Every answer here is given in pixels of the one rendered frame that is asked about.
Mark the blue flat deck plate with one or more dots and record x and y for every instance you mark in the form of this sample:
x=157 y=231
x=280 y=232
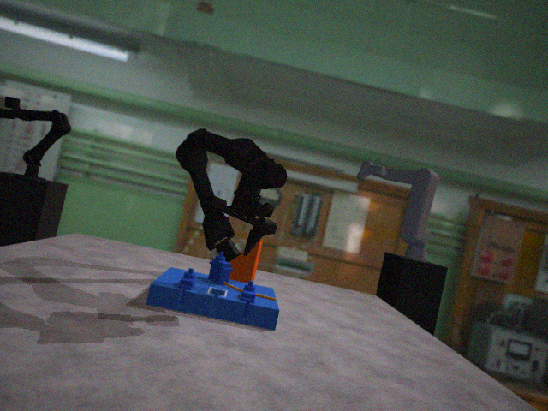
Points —
x=192 y=292

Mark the blue micro servo with orange cable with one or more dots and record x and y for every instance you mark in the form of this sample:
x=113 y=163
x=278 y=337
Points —
x=220 y=271

